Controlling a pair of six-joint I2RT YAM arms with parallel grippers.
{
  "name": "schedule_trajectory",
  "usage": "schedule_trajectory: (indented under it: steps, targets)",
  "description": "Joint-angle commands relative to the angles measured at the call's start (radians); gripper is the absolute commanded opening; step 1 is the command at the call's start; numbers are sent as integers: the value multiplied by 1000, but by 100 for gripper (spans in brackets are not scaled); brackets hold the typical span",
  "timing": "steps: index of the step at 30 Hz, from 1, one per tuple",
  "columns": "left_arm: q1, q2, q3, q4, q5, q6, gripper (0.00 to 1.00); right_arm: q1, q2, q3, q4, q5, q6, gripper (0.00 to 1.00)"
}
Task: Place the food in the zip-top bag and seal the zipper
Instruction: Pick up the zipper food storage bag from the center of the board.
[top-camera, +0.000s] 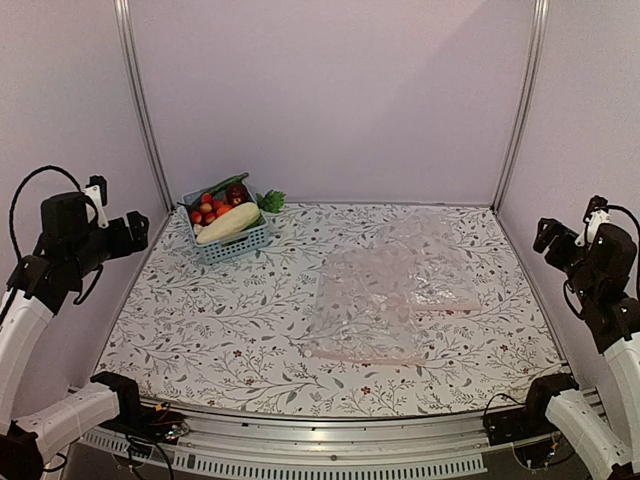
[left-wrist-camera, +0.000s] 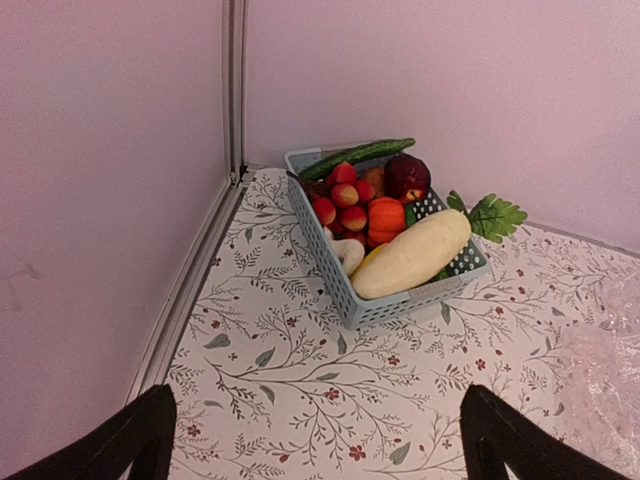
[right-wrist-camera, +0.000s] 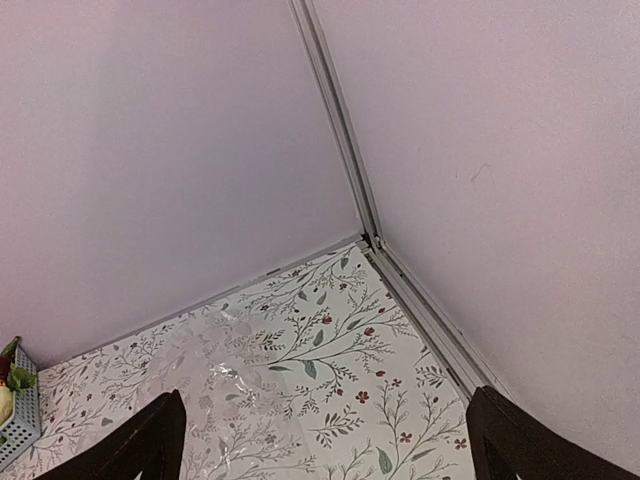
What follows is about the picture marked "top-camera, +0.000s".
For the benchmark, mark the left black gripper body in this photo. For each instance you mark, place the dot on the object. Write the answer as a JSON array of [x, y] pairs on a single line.
[[121, 245]]

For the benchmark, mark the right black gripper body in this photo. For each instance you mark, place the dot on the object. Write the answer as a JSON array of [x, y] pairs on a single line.
[[557, 256]]

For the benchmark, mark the white daikon radish toy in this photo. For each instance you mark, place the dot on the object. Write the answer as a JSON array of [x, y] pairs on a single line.
[[238, 217]]

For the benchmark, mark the clear zip bag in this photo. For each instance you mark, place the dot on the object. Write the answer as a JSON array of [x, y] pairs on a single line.
[[436, 275], [361, 314]]

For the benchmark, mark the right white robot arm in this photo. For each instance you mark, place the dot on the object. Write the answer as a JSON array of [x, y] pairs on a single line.
[[598, 262]]

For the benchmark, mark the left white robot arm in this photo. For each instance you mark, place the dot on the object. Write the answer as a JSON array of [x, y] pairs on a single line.
[[76, 240]]

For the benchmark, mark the red cherry tomatoes toy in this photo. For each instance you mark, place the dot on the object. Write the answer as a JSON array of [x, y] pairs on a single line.
[[207, 210]]

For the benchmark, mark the green cucumber toy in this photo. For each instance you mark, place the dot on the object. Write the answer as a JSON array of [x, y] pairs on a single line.
[[222, 186]]

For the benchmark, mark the light blue plastic basket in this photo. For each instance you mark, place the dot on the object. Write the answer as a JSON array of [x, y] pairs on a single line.
[[250, 238]]

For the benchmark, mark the floral patterned table mat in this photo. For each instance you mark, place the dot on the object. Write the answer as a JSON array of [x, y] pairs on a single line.
[[255, 333]]

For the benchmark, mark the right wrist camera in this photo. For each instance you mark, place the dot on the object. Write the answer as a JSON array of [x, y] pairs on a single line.
[[597, 213]]

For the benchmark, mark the right aluminium frame post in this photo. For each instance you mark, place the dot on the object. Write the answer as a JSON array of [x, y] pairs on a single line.
[[532, 64]]

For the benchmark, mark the aluminium frame post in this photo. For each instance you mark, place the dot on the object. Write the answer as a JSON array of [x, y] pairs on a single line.
[[532, 64], [134, 77]]

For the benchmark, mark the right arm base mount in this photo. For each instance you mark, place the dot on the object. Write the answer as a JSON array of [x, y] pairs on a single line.
[[520, 425]]

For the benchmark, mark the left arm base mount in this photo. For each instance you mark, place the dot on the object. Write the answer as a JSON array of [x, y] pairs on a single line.
[[159, 423]]

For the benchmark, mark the left aluminium frame post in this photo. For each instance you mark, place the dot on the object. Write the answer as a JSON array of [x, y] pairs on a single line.
[[134, 77]]

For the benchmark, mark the front aluminium rail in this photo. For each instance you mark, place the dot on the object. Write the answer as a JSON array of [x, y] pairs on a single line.
[[226, 444]]

